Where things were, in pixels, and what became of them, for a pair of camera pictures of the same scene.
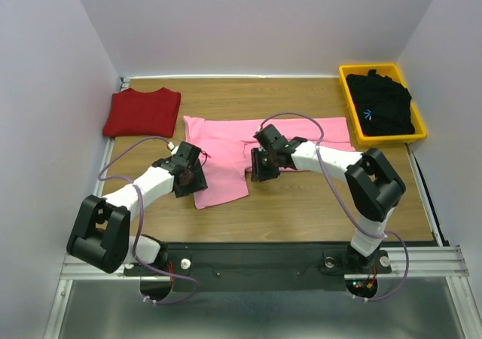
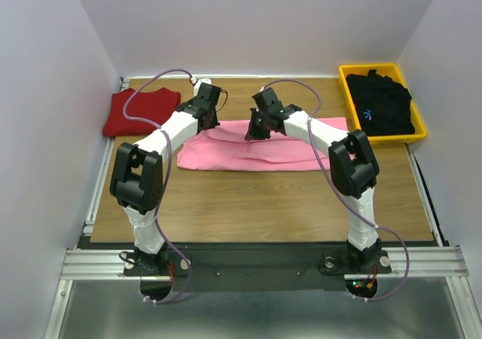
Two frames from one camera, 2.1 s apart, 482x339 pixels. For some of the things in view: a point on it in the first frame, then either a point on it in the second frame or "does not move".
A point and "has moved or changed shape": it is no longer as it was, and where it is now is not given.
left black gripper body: x=180 y=191 to x=214 y=123
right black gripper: x=257 y=171 to x=252 y=133
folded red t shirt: x=132 y=113 does not move
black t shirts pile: x=383 y=105 does not move
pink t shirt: x=226 y=144 has moved or changed shape
